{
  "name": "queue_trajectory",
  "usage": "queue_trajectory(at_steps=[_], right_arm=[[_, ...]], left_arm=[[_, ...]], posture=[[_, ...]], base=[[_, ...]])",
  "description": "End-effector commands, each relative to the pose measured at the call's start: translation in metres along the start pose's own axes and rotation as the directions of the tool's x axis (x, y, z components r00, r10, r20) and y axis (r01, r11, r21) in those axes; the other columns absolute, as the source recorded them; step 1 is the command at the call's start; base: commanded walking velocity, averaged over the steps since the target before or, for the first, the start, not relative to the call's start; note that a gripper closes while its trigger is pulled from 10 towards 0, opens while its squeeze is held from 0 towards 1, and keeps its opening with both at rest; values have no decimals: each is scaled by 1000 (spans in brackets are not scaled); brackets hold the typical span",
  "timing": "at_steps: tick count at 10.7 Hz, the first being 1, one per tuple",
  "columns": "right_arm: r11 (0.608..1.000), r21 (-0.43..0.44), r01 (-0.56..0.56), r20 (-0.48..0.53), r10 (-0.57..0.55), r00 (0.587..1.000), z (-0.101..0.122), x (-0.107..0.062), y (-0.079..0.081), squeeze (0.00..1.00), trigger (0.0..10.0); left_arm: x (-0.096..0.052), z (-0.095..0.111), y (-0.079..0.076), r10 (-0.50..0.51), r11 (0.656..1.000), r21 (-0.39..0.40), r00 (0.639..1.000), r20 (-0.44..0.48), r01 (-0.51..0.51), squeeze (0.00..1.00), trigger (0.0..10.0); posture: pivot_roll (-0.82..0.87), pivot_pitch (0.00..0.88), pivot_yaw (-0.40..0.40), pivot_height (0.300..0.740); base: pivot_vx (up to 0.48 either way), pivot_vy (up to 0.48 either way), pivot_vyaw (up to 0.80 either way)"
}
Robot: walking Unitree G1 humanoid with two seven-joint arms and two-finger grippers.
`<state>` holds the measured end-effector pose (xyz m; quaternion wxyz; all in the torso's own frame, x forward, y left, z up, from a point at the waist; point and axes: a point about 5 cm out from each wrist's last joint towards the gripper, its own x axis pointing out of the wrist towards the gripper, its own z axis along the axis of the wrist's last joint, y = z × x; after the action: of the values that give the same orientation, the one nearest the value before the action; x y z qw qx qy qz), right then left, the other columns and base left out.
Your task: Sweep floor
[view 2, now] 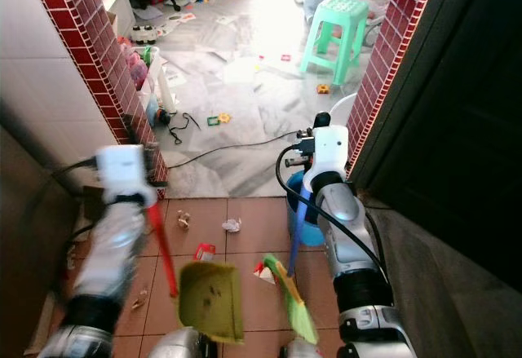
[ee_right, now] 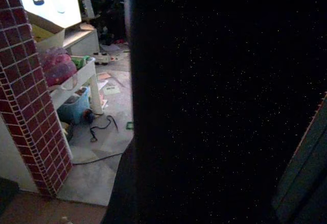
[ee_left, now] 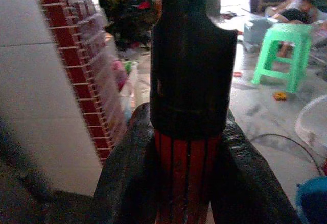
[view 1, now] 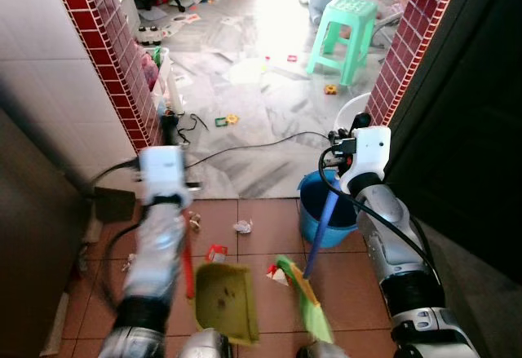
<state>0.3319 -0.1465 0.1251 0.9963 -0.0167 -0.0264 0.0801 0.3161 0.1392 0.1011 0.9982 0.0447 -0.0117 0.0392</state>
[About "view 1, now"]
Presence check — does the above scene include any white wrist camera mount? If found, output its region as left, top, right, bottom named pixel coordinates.
left=338, top=126, right=393, bottom=196
left=135, top=145, right=192, bottom=206

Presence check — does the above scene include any green plastic stool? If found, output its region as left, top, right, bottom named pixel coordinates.
left=305, top=0, right=379, bottom=88

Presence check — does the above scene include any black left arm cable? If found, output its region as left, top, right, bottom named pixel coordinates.
left=88, top=157, right=144, bottom=189

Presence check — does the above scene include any green broom with blue handle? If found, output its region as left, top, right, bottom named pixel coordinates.
left=275, top=190, right=341, bottom=345

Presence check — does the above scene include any green and yellow toy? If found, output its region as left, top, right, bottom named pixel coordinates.
left=214, top=113, right=241, bottom=127

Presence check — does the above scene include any torn red white wrapper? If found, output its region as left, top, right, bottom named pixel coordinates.
left=265, top=261, right=289, bottom=285

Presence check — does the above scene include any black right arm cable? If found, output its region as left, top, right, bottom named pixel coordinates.
left=317, top=145, right=435, bottom=271

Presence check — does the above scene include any crumpled white paper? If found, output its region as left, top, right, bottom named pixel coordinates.
left=232, top=219, right=254, bottom=236

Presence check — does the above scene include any long black floor cable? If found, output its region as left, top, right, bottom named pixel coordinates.
left=184, top=130, right=330, bottom=171

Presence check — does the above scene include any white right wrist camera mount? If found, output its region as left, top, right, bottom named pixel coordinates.
left=338, top=126, right=393, bottom=196

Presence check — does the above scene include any white round basin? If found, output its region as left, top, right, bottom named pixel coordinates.
left=335, top=92, right=373, bottom=132

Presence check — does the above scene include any silver robot leg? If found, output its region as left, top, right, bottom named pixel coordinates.
left=178, top=329, right=234, bottom=358

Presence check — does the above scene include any black plug with cord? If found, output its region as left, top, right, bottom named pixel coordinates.
left=161, top=110, right=210, bottom=145

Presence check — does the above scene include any red and white wrapper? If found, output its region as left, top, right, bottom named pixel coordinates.
left=205, top=243, right=230, bottom=263

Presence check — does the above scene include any blue plastic bucket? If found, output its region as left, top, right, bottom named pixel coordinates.
left=297, top=170, right=361, bottom=250

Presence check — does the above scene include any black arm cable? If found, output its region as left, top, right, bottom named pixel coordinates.
left=88, top=157, right=144, bottom=189
left=317, top=145, right=435, bottom=271

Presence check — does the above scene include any green dustpan with red handle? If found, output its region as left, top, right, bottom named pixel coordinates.
left=179, top=210, right=261, bottom=347

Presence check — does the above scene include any pink plastic bag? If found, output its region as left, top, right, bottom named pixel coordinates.
left=141, top=48, right=165, bottom=91

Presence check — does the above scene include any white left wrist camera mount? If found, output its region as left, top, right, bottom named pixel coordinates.
left=135, top=145, right=192, bottom=206

